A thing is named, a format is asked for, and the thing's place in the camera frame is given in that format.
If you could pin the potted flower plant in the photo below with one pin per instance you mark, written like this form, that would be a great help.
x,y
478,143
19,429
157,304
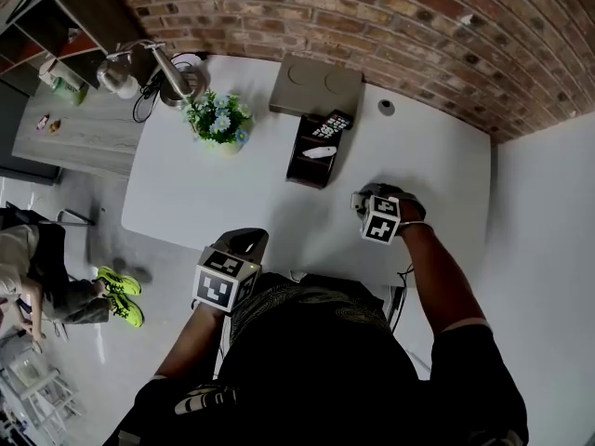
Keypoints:
x,y
220,121

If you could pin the dark brown organizer box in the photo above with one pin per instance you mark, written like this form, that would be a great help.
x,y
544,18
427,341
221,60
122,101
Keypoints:
x,y
309,172

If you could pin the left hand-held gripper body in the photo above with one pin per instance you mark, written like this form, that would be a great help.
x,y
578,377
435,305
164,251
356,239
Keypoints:
x,y
218,281

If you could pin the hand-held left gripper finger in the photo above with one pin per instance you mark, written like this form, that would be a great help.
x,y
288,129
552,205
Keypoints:
x,y
259,253
225,240

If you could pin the person's black clothing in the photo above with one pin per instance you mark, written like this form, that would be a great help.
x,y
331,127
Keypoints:
x,y
316,379

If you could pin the black remote control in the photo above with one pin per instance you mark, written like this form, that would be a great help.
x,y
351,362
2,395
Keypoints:
x,y
332,126

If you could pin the person's right forearm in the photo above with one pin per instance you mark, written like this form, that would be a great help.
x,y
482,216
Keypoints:
x,y
441,277

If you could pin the small pink packet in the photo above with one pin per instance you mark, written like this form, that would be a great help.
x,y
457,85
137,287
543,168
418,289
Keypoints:
x,y
43,121

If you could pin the silver desk lamp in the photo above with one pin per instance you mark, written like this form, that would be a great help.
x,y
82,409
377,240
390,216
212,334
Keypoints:
x,y
172,77

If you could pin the black office chair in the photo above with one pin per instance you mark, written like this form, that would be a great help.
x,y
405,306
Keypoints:
x,y
51,244

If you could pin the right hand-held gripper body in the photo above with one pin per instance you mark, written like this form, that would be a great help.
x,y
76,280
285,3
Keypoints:
x,y
381,221

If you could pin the grey shelf hutch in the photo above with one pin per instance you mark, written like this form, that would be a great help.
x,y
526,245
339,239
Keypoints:
x,y
93,7

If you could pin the grey wooden desk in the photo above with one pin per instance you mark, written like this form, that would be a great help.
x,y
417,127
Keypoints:
x,y
88,137

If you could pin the small brown item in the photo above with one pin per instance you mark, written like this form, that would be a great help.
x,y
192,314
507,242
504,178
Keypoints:
x,y
56,126

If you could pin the green bottle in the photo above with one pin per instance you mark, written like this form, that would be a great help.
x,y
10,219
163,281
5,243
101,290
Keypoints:
x,y
70,91

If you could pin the white rack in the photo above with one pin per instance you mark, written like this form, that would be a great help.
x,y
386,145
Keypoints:
x,y
32,379

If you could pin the person's left forearm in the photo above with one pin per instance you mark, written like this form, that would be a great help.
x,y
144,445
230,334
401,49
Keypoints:
x,y
190,342

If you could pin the person's right hand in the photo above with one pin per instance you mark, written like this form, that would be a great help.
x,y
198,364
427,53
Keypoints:
x,y
413,209

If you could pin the grey wireless charger pad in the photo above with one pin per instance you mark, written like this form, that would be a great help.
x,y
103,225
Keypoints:
x,y
316,82

